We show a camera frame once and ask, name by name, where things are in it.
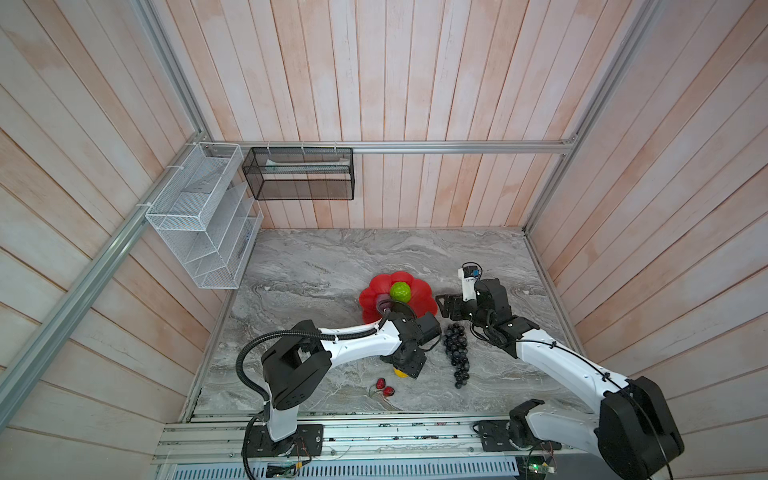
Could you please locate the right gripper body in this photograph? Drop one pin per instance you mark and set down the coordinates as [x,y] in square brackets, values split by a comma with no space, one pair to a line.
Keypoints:
[480,319]

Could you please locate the black grape bunch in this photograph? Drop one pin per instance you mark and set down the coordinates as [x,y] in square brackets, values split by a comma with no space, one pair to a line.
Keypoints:
[455,345]

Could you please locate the green bumpy custard apple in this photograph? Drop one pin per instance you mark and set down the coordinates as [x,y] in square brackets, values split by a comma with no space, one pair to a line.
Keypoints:
[401,292]

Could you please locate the purple round fruit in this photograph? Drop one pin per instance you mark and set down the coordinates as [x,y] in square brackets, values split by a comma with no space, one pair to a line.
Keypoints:
[383,304]

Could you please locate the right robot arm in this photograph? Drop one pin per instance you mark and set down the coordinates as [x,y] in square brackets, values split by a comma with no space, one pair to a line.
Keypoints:
[629,424]

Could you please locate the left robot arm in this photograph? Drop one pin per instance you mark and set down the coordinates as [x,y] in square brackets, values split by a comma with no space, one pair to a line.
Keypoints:
[297,363]

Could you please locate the red flower-shaped fruit bowl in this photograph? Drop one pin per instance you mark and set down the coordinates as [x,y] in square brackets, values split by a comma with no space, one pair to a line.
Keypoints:
[421,302]

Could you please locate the red cherries pair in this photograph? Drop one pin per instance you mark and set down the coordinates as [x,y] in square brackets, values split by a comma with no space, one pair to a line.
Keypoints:
[381,389]

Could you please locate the green circuit board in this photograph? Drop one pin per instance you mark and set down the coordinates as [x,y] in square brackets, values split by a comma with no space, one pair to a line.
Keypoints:
[285,471]

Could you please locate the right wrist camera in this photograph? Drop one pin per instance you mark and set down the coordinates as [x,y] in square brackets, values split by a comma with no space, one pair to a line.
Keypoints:
[469,273]

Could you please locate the aluminium front rail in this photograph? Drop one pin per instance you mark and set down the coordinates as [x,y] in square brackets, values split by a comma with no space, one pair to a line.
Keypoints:
[210,439]

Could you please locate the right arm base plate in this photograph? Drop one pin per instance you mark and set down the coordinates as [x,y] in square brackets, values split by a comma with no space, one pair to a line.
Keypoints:
[510,435]

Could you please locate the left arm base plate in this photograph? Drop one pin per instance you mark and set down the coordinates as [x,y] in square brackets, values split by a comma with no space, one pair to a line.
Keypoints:
[305,442]

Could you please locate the aluminium back frame bar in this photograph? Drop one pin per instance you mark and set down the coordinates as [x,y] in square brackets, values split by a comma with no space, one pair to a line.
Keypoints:
[427,147]

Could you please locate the aluminium frame bar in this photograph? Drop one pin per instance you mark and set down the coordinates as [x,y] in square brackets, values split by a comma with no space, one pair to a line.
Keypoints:
[427,147]
[99,323]
[643,23]

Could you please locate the black wire mesh basket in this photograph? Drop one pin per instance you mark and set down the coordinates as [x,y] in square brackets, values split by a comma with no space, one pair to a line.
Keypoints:
[300,173]

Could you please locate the white wire mesh shelf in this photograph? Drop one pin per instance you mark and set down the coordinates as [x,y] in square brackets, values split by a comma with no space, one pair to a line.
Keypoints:
[205,216]

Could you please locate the aluminium right frame bar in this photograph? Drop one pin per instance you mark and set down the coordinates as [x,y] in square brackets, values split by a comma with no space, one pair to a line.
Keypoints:
[643,23]

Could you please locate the aluminium left frame bar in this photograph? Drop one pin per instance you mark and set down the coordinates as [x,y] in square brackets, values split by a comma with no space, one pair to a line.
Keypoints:
[99,323]

